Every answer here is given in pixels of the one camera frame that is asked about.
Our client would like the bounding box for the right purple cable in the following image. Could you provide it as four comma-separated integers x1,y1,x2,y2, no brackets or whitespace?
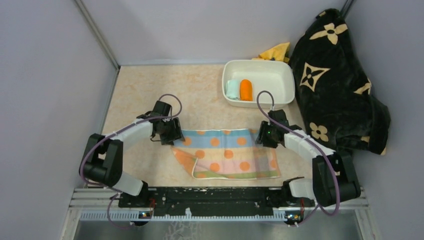
256,90,341,228

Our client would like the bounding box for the aluminium frame rail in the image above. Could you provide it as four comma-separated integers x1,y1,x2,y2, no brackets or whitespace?
60,187,382,240

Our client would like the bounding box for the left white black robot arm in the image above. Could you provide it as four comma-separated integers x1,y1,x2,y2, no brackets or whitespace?
78,100,184,207

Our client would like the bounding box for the plain bright orange towel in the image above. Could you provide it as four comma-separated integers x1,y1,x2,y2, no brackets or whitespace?
239,79,253,102

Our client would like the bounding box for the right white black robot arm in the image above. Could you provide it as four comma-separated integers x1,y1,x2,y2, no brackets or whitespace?
255,110,361,207

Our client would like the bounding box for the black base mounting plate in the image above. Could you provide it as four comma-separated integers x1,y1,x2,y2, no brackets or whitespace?
118,186,315,217

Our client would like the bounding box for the yellow towel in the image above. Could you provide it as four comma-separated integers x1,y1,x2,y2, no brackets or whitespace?
252,42,290,63

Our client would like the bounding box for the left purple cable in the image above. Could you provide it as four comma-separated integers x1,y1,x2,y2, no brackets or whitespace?
80,93,183,230

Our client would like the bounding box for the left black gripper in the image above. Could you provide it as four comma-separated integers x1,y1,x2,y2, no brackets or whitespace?
157,116,185,145

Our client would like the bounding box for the white plastic bin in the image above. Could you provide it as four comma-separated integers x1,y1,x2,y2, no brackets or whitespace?
221,59,295,109

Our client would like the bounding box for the purple cable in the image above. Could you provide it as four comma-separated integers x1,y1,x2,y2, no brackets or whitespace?
80,93,183,230
256,90,341,228

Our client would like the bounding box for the orange polka dot towel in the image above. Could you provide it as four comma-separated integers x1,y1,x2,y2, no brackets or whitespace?
171,128,281,180

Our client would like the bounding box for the light mint green towel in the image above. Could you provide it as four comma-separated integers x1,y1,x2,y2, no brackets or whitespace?
225,79,241,101

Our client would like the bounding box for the black floral blanket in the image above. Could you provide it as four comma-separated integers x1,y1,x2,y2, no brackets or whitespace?
288,8,391,155

